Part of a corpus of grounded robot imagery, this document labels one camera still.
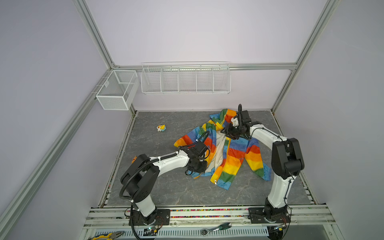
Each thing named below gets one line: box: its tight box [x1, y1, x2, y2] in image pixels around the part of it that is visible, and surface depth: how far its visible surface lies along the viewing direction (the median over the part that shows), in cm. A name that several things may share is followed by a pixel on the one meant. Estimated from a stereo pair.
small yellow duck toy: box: [156, 124, 167, 132], surface depth 108 cm
